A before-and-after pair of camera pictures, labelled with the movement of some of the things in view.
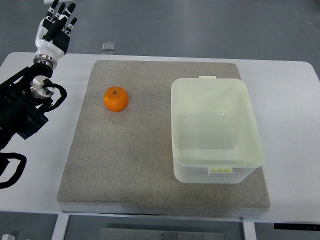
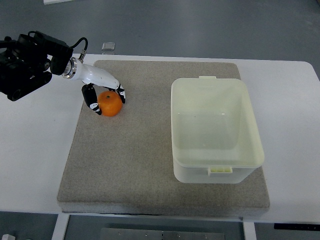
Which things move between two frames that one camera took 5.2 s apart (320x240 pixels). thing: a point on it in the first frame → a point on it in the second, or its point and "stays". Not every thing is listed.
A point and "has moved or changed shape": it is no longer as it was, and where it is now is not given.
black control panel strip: [296, 226] stays
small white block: [8, 237] stays
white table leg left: [60, 227] stays
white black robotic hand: [52, 38] → [91, 75]
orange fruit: [115, 99] has moved or changed shape
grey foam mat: [122, 162] stays
